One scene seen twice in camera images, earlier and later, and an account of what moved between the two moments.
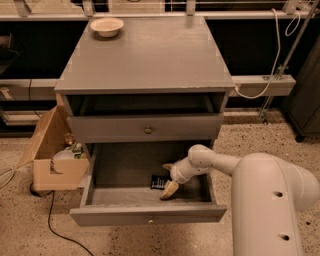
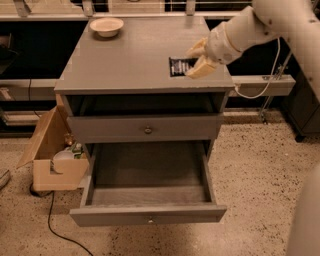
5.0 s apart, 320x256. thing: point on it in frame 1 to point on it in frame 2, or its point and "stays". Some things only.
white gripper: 177,173 to 220,46
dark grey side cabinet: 302,108 stays
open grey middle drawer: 123,183 stays
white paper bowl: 106,27 stays
